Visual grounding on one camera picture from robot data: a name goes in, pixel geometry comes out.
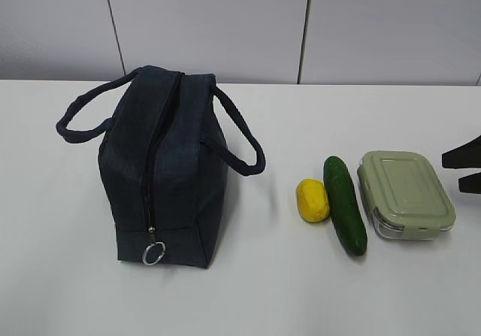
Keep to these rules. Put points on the yellow lemon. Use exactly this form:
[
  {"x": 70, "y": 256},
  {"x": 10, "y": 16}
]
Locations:
[{"x": 312, "y": 201}]

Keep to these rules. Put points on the green cucumber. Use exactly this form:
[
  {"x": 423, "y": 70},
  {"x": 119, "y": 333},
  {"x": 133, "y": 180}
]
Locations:
[{"x": 344, "y": 211}]

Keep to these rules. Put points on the green lidded glass container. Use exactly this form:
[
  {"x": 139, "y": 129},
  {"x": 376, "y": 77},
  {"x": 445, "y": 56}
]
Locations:
[{"x": 403, "y": 196}]

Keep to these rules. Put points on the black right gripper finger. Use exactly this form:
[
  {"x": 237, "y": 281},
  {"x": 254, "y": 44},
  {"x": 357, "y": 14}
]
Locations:
[
  {"x": 463, "y": 157},
  {"x": 470, "y": 184}
]

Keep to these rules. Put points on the navy blue lunch bag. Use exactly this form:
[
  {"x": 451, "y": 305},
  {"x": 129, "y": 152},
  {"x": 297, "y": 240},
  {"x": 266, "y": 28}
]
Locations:
[{"x": 163, "y": 160}]

